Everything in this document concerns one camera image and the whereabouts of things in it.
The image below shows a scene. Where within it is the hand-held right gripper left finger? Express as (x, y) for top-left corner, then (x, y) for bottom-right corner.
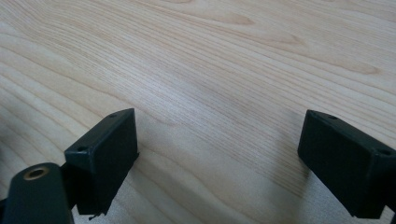
(60, 107), (140, 217)

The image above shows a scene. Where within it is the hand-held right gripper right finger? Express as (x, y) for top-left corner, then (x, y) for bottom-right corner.
(297, 109), (396, 219)

